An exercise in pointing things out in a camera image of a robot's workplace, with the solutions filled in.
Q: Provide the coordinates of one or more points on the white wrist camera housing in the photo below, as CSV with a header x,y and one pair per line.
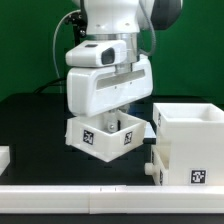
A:
x,y
97,53

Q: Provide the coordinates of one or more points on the black camera on stand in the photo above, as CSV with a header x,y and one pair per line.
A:
x,y
79,25

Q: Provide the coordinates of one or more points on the white front rail bar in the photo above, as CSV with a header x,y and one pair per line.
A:
x,y
111,199

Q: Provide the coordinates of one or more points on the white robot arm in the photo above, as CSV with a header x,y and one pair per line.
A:
x,y
123,20

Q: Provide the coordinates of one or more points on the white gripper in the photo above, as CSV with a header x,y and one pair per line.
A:
x,y
94,91

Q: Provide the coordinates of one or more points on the white drawer with knob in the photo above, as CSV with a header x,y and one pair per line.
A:
x,y
158,167

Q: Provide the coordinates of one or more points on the large white drawer cabinet box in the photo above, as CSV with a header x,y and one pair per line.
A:
x,y
191,135

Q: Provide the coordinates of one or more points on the white drawer without knob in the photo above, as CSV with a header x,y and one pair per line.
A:
x,y
91,135

